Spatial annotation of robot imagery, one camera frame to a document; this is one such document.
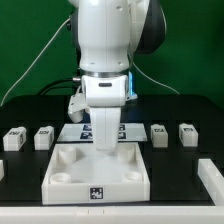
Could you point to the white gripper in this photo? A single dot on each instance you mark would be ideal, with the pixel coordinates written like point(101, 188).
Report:
point(105, 97)

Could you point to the white square tabletop tray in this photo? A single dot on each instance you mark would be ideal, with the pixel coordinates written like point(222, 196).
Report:
point(79, 174)

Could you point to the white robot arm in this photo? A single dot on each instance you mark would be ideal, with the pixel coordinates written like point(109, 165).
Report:
point(107, 33)

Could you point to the white sheet with markers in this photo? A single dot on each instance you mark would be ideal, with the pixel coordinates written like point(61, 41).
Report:
point(83, 133)

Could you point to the white block left edge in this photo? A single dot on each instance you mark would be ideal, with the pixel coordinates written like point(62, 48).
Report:
point(1, 169)

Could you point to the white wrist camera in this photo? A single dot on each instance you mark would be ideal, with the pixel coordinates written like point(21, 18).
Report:
point(77, 107)

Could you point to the white L-shaped obstacle wall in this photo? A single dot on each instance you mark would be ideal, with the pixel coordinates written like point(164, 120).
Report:
point(210, 176)

